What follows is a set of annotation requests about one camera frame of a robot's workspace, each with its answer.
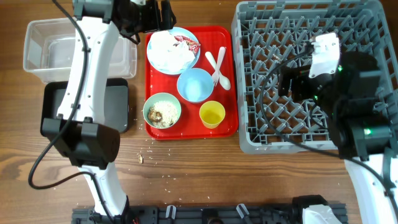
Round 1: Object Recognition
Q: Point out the white napkin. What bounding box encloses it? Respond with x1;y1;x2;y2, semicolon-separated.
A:
147;30;197;73

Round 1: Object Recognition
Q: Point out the red snack wrapper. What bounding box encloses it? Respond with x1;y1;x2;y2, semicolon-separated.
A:
174;35;201;54

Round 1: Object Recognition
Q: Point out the yellow cup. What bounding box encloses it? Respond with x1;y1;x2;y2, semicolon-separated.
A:
199;101;226;129

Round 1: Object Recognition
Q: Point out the green bowl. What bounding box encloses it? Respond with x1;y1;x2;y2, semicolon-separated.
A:
142;93;182;129

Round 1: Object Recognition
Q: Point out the rice and food waste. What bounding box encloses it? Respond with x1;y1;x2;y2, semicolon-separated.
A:
147;101;180;129

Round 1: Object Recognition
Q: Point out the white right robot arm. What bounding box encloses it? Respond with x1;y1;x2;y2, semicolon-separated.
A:
266;52;397;223

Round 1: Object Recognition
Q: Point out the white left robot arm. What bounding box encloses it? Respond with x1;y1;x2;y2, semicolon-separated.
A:
42;0;177;223

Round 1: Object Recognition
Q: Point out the grey dishwasher rack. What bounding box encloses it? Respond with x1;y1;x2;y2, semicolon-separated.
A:
231;1;397;154

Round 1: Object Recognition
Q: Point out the black waste tray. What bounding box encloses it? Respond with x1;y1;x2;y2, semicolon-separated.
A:
40;78;129;136

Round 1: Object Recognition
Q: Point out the light blue plate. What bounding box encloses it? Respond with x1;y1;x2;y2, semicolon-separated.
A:
146;27;201;76

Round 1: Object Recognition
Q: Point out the white plastic spoon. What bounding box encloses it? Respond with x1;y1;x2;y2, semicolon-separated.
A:
205;52;231;90

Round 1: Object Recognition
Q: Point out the red serving tray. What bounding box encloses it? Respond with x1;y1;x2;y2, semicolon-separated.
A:
146;26;239;140

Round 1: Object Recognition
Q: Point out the clear plastic bin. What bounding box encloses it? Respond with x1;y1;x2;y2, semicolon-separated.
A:
23;18;137;83

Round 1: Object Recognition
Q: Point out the pink plastic fork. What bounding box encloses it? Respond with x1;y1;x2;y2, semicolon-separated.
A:
212;47;226;86

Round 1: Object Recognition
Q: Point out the light blue bowl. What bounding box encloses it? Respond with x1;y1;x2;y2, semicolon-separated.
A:
177;68;214;103

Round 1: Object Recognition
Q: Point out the food scrap on table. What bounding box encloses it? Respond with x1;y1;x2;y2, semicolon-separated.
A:
138;154;144;164

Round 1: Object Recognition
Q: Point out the black mounting rail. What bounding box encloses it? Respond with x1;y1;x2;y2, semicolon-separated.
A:
71;203;348;224

